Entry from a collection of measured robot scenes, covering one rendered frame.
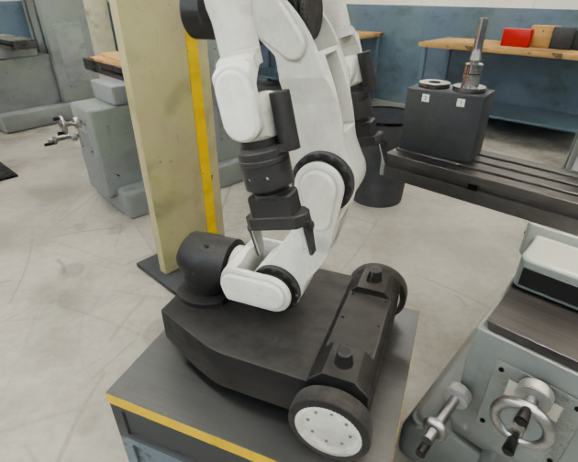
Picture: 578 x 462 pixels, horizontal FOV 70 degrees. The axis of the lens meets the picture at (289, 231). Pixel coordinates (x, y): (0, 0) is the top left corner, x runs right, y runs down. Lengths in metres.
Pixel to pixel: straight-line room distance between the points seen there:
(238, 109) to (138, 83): 1.36
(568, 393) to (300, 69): 0.85
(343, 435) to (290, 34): 0.86
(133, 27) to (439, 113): 1.27
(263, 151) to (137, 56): 1.36
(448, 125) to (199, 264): 0.82
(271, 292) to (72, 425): 1.02
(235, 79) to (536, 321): 0.82
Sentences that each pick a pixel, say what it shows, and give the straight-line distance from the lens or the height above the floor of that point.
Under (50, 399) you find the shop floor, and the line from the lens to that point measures 1.97.
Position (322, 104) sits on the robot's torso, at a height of 1.18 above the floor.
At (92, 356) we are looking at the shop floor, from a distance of 2.07.
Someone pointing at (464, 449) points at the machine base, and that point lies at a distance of 1.50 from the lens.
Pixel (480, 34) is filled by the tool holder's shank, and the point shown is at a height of 1.27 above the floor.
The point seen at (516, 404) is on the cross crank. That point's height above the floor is 0.69.
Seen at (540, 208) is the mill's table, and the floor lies 0.90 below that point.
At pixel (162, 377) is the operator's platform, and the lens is 1.33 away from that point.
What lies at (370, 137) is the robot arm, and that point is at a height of 1.04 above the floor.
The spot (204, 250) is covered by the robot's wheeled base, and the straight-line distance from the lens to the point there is 1.19.
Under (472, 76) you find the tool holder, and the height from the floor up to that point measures 1.17.
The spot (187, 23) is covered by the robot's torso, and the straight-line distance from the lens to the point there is 0.99.
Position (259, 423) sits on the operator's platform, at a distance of 1.19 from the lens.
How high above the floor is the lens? 1.38
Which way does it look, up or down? 30 degrees down
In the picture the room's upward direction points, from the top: straight up
